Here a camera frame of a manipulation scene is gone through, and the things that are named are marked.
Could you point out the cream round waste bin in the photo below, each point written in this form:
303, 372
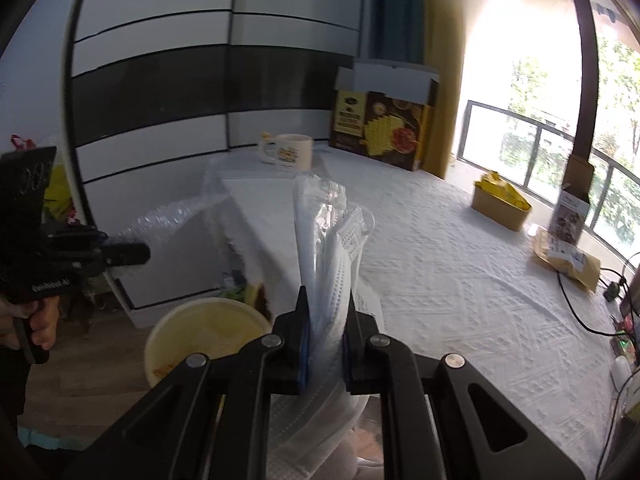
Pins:
200, 325

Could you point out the clear pack of face masks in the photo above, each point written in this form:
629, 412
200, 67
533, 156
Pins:
325, 270

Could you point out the white printed paper cup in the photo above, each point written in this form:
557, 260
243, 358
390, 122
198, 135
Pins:
287, 152

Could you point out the brown yellow cardboard box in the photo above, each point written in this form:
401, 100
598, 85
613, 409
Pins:
385, 125

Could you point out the white round device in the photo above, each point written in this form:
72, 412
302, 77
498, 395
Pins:
621, 370

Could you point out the white paper sheet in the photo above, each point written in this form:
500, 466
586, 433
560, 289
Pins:
371, 307

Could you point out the cardboard tray with yellow wrappers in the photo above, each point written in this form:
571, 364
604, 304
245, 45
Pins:
500, 210

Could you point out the dark green adapter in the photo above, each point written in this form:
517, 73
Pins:
612, 291

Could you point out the small crumpled yellow bag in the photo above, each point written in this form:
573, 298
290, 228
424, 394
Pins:
502, 190

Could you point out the tall narrow cardboard box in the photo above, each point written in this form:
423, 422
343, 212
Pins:
572, 210

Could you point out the kraft paper envelope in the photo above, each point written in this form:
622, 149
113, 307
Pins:
565, 257

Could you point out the person's left hand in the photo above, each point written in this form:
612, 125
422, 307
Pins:
47, 322

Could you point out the grey balcony railing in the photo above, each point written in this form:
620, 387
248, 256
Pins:
537, 150

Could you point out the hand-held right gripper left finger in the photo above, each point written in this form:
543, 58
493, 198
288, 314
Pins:
302, 350

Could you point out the teal curtain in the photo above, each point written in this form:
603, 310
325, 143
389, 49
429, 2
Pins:
397, 10

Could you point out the yellow curtain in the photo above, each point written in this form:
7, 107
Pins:
442, 35

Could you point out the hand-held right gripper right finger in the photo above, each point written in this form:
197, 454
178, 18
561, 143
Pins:
348, 355

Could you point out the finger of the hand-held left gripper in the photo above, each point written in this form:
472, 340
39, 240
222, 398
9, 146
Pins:
127, 255

